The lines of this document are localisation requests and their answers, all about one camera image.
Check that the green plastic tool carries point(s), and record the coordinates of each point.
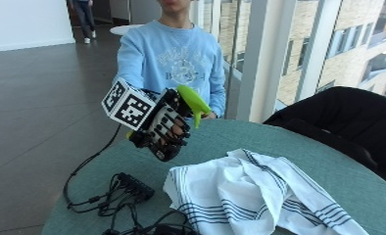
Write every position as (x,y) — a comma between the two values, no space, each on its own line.
(193,100)

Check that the white marker cube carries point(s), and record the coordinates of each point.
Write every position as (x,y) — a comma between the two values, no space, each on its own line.
(127,105)

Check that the the person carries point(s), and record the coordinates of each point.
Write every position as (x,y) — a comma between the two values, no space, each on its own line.
(175,55)

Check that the white striped cloth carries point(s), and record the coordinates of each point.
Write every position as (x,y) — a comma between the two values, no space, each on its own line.
(253,192)

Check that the white window pillar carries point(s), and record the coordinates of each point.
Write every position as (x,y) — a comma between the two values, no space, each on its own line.
(262,58)

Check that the white round table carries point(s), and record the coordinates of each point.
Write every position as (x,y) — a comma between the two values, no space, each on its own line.
(123,29)

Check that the black chair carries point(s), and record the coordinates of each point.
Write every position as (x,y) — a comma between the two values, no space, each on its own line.
(344,127)

